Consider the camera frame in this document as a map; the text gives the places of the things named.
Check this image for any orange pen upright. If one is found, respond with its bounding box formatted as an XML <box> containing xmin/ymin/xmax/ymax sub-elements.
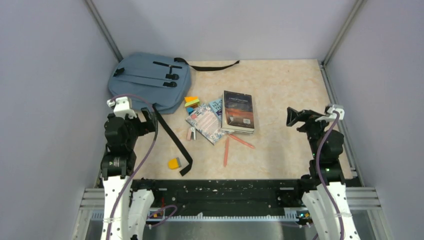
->
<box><xmin>223</xmin><ymin>137</ymin><xmax>230</xmax><ymax>167</ymax></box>

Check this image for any colourful sticky note stack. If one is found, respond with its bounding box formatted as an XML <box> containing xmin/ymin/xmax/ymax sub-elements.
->
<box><xmin>184</xmin><ymin>96</ymin><xmax>200</xmax><ymax>115</ymax></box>

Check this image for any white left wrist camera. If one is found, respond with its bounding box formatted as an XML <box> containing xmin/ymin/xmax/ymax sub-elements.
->
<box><xmin>106</xmin><ymin>96</ymin><xmax>138</xmax><ymax>119</ymax></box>

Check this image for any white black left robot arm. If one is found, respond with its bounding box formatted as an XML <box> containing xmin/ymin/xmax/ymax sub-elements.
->
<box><xmin>100</xmin><ymin>108</ymin><xmax>157</xmax><ymax>240</ymax></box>

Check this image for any orange pen slanted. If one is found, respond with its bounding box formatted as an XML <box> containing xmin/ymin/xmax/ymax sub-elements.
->
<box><xmin>229</xmin><ymin>134</ymin><xmax>255</xmax><ymax>149</ymax></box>

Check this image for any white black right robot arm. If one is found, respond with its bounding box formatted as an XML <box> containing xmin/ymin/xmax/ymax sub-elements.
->
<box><xmin>286</xmin><ymin>104</ymin><xmax>360</xmax><ymax>240</ymax></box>

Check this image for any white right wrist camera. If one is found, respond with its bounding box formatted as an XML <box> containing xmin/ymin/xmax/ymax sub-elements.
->
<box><xmin>315</xmin><ymin>104</ymin><xmax>345</xmax><ymax>123</ymax></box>

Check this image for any floral pink notebook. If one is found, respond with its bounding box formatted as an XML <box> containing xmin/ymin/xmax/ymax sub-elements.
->
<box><xmin>186</xmin><ymin>111</ymin><xmax>226</xmax><ymax>145</ymax></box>

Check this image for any yellow grey pencil sharpener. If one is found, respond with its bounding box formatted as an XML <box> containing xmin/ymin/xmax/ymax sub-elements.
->
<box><xmin>167</xmin><ymin>157</ymin><xmax>182</xmax><ymax>170</ymax></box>

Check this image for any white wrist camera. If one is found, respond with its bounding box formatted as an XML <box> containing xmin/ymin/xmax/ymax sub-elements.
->
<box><xmin>106</xmin><ymin>96</ymin><xmax>138</xmax><ymax>119</ymax></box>
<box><xmin>315</xmin><ymin>104</ymin><xmax>345</xmax><ymax>123</ymax></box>

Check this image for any pink white small stapler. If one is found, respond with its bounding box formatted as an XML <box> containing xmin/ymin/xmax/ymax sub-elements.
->
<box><xmin>186</xmin><ymin>126</ymin><xmax>197</xmax><ymax>141</ymax></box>

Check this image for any dark thick paperback book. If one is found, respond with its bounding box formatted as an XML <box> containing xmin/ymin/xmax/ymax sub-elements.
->
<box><xmin>221</xmin><ymin>90</ymin><xmax>255</xmax><ymax>135</ymax></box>

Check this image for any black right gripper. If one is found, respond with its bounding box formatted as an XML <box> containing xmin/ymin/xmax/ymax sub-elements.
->
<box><xmin>286</xmin><ymin>106</ymin><xmax>335</xmax><ymax>158</ymax></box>

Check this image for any blue grey student backpack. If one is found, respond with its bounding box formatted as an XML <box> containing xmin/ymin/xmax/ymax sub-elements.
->
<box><xmin>108</xmin><ymin>52</ymin><xmax>229</xmax><ymax>176</ymax></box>

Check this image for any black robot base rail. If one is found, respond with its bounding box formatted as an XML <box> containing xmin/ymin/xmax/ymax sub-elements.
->
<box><xmin>131</xmin><ymin>179</ymin><xmax>319</xmax><ymax>217</ymax></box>

